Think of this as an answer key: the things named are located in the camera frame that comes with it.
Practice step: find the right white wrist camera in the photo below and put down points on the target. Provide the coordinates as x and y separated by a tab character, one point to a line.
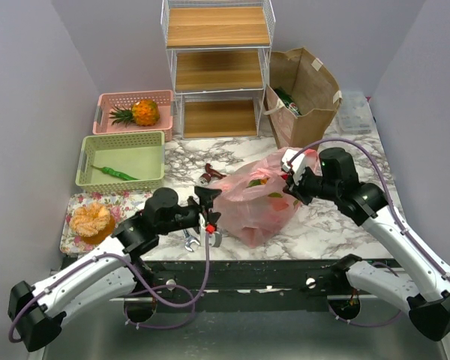
295	164

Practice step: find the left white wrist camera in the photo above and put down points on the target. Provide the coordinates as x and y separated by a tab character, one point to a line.
209	233

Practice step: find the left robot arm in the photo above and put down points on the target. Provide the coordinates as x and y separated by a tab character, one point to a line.
38	312

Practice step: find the green plastic basket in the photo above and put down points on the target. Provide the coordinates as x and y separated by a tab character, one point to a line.
139	154

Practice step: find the clear plastic organizer box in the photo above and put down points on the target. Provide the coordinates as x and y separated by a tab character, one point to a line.
354	115

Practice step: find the orange bread toy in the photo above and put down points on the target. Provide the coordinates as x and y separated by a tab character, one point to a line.
92	223

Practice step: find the green chili pepper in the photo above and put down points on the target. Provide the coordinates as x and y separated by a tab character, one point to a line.
114	173

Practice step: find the toy pineapple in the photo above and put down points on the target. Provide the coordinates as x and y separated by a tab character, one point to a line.
143	113

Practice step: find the pink plastic bag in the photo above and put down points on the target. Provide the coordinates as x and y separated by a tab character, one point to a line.
252	203

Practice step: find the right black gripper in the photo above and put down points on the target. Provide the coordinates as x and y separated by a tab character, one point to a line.
297	190

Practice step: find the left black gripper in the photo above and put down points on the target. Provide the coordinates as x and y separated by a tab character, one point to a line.
206	198

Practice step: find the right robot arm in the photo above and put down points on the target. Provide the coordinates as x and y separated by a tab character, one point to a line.
425	294

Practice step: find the floral tray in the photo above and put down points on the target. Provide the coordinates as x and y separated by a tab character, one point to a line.
121	204

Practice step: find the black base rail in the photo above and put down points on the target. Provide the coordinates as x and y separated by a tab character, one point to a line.
257	285

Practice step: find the pink plastic basket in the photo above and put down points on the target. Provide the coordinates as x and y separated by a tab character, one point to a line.
106	103

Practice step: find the brown paper grocery bag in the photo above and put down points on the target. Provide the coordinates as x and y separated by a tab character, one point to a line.
313	88

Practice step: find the white wire wooden shelf rack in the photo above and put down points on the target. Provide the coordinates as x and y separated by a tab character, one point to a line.
219	54

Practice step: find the silver open-end wrench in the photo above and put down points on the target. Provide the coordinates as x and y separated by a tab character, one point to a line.
190	241

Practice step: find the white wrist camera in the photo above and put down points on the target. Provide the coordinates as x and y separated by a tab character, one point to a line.
209	233
295	164

